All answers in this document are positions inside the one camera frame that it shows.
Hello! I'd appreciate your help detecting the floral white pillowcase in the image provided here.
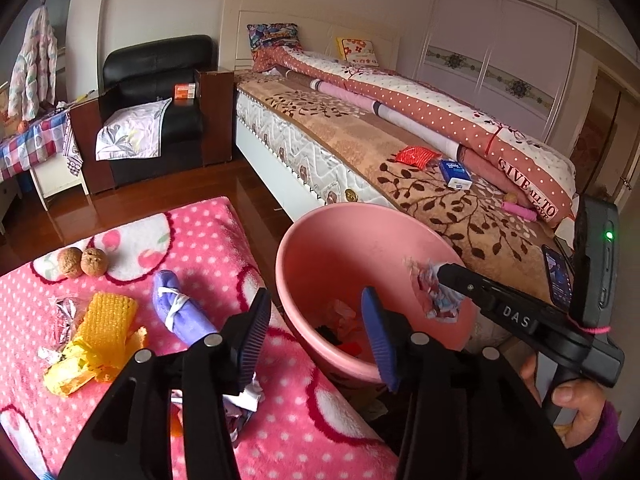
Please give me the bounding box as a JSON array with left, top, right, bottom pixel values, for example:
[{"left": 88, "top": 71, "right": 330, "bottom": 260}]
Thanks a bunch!
[{"left": 95, "top": 98, "right": 173, "bottom": 162}]

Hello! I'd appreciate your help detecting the red snack packet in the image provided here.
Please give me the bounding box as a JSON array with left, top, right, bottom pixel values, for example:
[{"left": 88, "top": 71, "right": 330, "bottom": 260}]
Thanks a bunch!
[{"left": 395, "top": 145, "right": 444, "bottom": 169}]

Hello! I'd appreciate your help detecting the white table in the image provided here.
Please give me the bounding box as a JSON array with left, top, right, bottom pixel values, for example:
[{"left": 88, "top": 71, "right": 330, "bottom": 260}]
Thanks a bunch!
[{"left": 0, "top": 150, "right": 92, "bottom": 235}]

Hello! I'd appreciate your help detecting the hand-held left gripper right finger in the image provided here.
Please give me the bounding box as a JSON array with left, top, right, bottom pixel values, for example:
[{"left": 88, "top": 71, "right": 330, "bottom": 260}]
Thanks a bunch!
[{"left": 361, "top": 286, "right": 581, "bottom": 480}]

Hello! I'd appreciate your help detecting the pink tube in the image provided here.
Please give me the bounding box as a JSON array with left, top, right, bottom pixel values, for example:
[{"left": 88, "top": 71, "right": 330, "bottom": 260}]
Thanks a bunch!
[{"left": 502, "top": 202, "right": 538, "bottom": 222}]

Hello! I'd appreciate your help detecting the pastel puffy jacket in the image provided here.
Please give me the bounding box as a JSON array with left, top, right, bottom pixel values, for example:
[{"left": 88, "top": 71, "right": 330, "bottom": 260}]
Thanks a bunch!
[{"left": 7, "top": 5, "right": 60, "bottom": 122}]

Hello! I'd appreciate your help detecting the blue tissue pack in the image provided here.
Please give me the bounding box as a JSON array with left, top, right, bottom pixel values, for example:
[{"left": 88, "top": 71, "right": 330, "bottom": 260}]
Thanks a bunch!
[{"left": 439, "top": 159, "right": 474, "bottom": 191}]

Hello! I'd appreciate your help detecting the brown walnut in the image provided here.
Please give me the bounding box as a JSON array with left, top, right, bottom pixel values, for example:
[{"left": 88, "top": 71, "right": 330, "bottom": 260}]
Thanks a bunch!
[
  {"left": 81, "top": 247, "right": 108, "bottom": 277},
  {"left": 57, "top": 247, "right": 83, "bottom": 279}
]

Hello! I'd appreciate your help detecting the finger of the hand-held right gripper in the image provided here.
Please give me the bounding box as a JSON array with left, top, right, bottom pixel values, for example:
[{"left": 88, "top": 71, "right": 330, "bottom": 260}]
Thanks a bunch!
[{"left": 437, "top": 262, "right": 502, "bottom": 314}]

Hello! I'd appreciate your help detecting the patterned hanging cloth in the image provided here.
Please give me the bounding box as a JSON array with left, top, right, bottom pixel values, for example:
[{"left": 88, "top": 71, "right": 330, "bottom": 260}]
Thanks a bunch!
[{"left": 62, "top": 125, "right": 84, "bottom": 177}]

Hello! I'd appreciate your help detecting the wooden door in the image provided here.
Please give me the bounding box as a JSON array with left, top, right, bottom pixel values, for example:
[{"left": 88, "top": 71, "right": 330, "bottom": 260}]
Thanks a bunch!
[{"left": 570, "top": 60, "right": 640, "bottom": 202}]

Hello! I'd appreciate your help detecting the printed paper wrapper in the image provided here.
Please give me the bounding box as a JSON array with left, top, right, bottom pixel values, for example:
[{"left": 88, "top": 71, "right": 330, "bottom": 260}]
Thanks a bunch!
[{"left": 405, "top": 257, "right": 461, "bottom": 322}]

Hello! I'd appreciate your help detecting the person's right hand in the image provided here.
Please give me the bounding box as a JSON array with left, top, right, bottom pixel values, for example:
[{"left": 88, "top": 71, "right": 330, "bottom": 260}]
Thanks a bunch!
[{"left": 520, "top": 352, "right": 607, "bottom": 447}]

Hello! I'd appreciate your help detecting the brown leaf pattern blanket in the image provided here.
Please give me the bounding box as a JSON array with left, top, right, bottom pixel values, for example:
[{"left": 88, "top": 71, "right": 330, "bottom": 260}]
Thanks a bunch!
[{"left": 235, "top": 71, "right": 566, "bottom": 306}]

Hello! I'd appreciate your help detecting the pink plastic bucket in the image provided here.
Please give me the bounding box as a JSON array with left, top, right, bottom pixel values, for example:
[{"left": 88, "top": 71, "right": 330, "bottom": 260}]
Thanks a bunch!
[{"left": 275, "top": 203, "right": 479, "bottom": 386}]

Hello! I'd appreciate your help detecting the yellow foam fruit net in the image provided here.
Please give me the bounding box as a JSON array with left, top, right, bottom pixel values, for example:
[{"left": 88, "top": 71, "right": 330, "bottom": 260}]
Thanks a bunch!
[{"left": 75, "top": 292, "right": 140, "bottom": 356}]

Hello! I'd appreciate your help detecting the yellow floral pillow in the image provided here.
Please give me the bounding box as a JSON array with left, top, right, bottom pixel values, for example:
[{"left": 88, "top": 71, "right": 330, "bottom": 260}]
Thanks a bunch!
[{"left": 336, "top": 36, "right": 381, "bottom": 66}]

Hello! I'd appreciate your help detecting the purple cloth bundle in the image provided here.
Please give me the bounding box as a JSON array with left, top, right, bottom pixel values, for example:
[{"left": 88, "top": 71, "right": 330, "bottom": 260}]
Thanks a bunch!
[{"left": 152, "top": 270, "right": 221, "bottom": 347}]

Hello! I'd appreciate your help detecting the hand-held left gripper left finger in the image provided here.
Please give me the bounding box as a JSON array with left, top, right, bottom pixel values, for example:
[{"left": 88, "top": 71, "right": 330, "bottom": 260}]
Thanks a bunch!
[{"left": 57, "top": 287, "right": 273, "bottom": 480}]

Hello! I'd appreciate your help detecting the white bed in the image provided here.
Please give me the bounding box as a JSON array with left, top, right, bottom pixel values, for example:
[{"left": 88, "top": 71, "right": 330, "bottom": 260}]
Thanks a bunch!
[{"left": 220, "top": 0, "right": 583, "bottom": 306}]

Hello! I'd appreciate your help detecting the pink polka dot blanket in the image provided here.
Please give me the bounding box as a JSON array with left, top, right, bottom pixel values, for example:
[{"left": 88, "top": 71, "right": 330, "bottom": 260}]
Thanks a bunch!
[{"left": 0, "top": 196, "right": 401, "bottom": 480}]

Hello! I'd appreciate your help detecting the black smartphone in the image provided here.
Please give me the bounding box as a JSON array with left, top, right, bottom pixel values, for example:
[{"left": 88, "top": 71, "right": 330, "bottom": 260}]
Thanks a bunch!
[{"left": 542, "top": 244, "right": 574, "bottom": 312}]

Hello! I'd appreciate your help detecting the brown wooden nightstand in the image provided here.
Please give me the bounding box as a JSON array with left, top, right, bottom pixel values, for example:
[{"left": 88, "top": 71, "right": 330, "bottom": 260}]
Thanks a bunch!
[{"left": 194, "top": 67, "right": 236, "bottom": 167}]

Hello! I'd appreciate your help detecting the brown wooden panel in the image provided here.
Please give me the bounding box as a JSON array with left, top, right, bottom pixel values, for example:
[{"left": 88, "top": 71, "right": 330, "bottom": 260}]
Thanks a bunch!
[{"left": 69, "top": 87, "right": 121, "bottom": 196}]

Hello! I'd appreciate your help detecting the black leather armchair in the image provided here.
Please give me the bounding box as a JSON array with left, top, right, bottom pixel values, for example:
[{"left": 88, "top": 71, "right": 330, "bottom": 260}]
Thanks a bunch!
[{"left": 101, "top": 35, "right": 219, "bottom": 189}]

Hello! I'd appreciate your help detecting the silver foil wrapper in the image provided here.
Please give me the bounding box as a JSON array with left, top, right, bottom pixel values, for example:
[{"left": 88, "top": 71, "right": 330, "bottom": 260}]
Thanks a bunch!
[{"left": 40, "top": 296, "right": 91, "bottom": 361}]

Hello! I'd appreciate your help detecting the crumpled yellow paper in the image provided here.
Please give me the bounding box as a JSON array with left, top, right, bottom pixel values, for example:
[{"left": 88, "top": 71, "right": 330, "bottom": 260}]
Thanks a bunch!
[{"left": 42, "top": 326, "right": 151, "bottom": 399}]

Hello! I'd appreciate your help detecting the plaid covered table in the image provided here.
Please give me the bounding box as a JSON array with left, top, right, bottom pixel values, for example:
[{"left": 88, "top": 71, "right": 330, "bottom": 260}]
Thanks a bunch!
[{"left": 0, "top": 109, "right": 71, "bottom": 184}]

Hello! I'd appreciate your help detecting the person's right forearm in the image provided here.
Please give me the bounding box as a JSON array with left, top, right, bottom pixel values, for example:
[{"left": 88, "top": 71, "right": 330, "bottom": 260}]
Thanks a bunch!
[{"left": 575, "top": 402, "right": 627, "bottom": 476}]

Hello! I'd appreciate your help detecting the white wrapper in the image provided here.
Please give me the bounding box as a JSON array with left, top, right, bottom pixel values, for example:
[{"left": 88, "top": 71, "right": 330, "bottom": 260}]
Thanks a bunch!
[{"left": 220, "top": 375, "right": 265, "bottom": 436}]

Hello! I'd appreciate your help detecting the pink polka dot quilt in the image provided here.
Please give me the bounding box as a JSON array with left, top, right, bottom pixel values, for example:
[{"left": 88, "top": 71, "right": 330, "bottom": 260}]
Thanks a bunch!
[{"left": 252, "top": 46, "right": 578, "bottom": 224}]

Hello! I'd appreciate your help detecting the blue patterned pillow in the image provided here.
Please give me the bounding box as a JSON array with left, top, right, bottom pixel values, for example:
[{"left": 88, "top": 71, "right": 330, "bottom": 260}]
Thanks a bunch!
[{"left": 246, "top": 22, "right": 304, "bottom": 54}]

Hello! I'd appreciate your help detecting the white wardrobe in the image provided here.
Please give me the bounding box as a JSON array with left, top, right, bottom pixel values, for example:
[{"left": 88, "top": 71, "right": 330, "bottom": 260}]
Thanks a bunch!
[{"left": 412, "top": 0, "right": 603, "bottom": 147}]

